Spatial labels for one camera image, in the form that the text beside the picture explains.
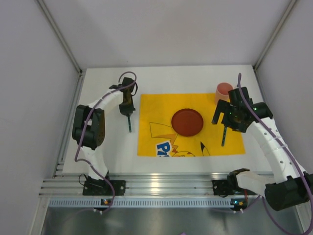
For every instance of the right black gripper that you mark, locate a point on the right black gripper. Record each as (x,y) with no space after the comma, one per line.
(225,120)

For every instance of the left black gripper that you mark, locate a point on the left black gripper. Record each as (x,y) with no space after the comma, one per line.
(127,110)

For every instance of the pink plastic cup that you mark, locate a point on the pink plastic cup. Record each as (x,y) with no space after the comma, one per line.
(222,92)

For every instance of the red round plate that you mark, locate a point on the red round plate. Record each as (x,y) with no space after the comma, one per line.
(187,122)

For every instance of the yellow pikachu placemat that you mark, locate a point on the yellow pikachu placemat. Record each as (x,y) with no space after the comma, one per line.
(157,138)

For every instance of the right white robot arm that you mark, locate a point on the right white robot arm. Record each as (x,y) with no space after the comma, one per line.
(291,185)

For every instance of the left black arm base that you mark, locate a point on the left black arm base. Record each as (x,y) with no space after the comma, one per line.
(93,187)

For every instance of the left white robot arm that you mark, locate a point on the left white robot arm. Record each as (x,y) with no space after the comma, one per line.
(89,128)

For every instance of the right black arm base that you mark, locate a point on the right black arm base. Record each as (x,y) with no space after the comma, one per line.
(229,186)

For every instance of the aluminium rail frame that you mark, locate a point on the aluminium rail frame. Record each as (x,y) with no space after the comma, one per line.
(138,184)

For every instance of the slotted cable duct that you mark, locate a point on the slotted cable duct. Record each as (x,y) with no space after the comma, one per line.
(125,202)

